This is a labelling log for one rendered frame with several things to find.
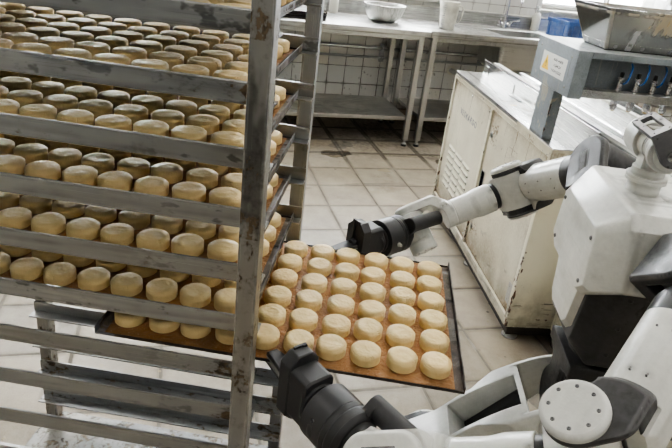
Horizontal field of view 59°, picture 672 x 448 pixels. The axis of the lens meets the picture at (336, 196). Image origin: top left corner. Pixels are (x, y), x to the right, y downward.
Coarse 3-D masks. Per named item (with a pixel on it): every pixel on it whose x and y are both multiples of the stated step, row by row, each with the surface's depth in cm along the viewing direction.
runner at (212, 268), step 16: (0, 240) 90; (16, 240) 89; (32, 240) 89; (48, 240) 89; (64, 240) 88; (80, 240) 88; (80, 256) 89; (96, 256) 89; (112, 256) 89; (128, 256) 88; (144, 256) 88; (160, 256) 88; (176, 256) 87; (192, 256) 87; (192, 272) 88; (208, 272) 88; (224, 272) 88
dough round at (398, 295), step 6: (396, 288) 115; (402, 288) 115; (408, 288) 115; (390, 294) 113; (396, 294) 113; (402, 294) 113; (408, 294) 113; (414, 294) 114; (390, 300) 113; (396, 300) 112; (402, 300) 112; (408, 300) 112; (414, 300) 113
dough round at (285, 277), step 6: (276, 270) 116; (282, 270) 116; (288, 270) 116; (276, 276) 114; (282, 276) 114; (288, 276) 114; (294, 276) 115; (276, 282) 113; (282, 282) 113; (288, 282) 113; (294, 282) 114; (288, 288) 114
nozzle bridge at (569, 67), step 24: (552, 48) 212; (576, 48) 196; (600, 48) 204; (552, 72) 211; (576, 72) 196; (600, 72) 205; (552, 96) 210; (576, 96) 199; (600, 96) 203; (624, 96) 204; (648, 96) 205; (552, 120) 213
